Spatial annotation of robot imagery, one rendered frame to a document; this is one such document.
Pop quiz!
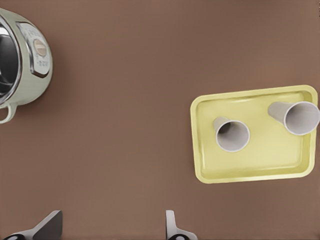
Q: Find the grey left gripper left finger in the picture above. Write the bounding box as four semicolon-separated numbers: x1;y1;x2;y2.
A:
1;209;63;240

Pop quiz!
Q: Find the pale yellow rectangular tray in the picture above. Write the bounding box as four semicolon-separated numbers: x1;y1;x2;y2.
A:
189;84;319;185

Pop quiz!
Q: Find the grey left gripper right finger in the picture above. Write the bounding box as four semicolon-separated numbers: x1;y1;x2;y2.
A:
165;209;197;240

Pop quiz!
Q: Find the white paper cup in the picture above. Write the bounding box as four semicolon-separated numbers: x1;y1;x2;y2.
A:
212;116;251;153
267;101;320;137

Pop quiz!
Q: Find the pale green rice cooker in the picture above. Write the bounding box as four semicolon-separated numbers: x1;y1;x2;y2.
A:
0;7;54;125

